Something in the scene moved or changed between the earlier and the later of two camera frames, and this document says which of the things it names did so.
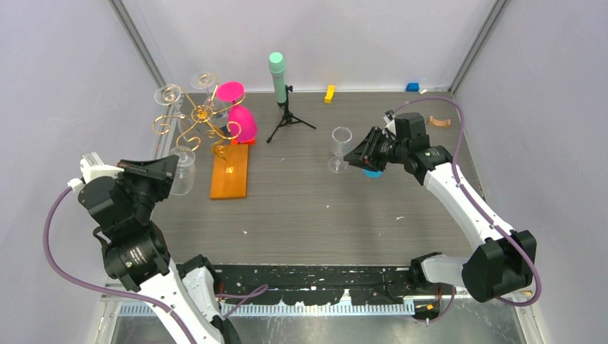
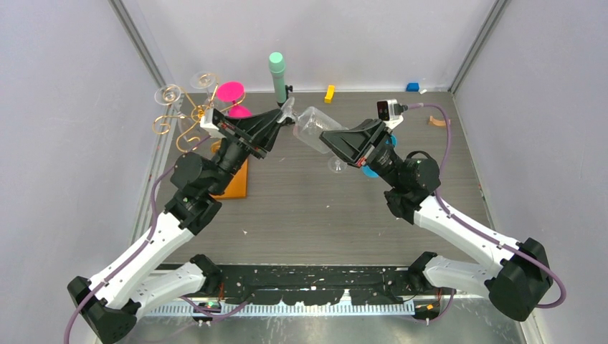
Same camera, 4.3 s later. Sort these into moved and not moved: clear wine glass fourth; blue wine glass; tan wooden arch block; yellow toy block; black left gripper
Moved: black left gripper
Not moved: blue wine glass; yellow toy block; tan wooden arch block; clear wine glass fourth
